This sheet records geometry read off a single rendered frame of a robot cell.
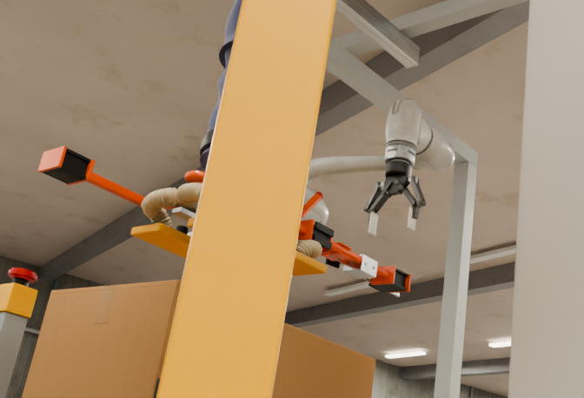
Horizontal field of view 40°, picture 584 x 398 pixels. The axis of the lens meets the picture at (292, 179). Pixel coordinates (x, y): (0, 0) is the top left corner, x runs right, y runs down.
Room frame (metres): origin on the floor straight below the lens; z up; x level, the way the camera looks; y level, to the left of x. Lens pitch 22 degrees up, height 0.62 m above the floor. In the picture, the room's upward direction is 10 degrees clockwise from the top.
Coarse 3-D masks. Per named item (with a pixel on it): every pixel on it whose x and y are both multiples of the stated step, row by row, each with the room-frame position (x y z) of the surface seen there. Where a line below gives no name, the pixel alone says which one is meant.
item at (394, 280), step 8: (392, 272) 2.09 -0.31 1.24; (400, 272) 2.12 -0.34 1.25; (376, 280) 2.12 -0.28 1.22; (384, 280) 2.11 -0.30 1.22; (392, 280) 2.09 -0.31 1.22; (400, 280) 2.13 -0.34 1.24; (408, 280) 2.14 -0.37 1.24; (384, 288) 2.15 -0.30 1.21; (392, 288) 2.14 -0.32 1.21; (400, 288) 2.12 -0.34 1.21; (408, 288) 2.14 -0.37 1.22
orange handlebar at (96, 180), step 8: (96, 176) 1.74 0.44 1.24; (184, 176) 1.63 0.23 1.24; (192, 176) 1.60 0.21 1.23; (200, 176) 1.60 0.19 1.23; (96, 184) 1.75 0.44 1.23; (104, 184) 1.75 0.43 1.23; (112, 184) 1.77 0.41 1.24; (112, 192) 1.78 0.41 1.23; (120, 192) 1.79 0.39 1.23; (128, 192) 1.80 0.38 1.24; (128, 200) 1.82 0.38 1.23; (136, 200) 1.82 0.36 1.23; (168, 208) 1.83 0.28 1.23; (304, 232) 1.84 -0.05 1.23; (336, 248) 1.93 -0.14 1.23; (344, 248) 1.95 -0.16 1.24; (328, 256) 1.98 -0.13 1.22; (336, 256) 1.97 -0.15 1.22; (344, 256) 1.96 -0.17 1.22; (352, 256) 1.98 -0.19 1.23; (360, 256) 2.00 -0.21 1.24; (376, 272) 2.06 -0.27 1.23; (384, 272) 2.08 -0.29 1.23
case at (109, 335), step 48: (96, 288) 1.53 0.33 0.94; (144, 288) 1.43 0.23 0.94; (48, 336) 1.62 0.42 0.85; (96, 336) 1.50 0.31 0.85; (144, 336) 1.40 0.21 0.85; (288, 336) 1.58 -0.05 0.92; (48, 384) 1.59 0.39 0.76; (96, 384) 1.48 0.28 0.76; (144, 384) 1.38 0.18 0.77; (288, 384) 1.60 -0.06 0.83; (336, 384) 1.70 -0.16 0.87
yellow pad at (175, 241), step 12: (132, 228) 1.70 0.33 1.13; (144, 228) 1.67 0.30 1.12; (156, 228) 1.64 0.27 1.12; (168, 228) 1.65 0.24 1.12; (180, 228) 1.72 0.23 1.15; (144, 240) 1.72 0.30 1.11; (156, 240) 1.71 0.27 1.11; (168, 240) 1.69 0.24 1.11; (180, 240) 1.68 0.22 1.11; (180, 252) 1.77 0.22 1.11
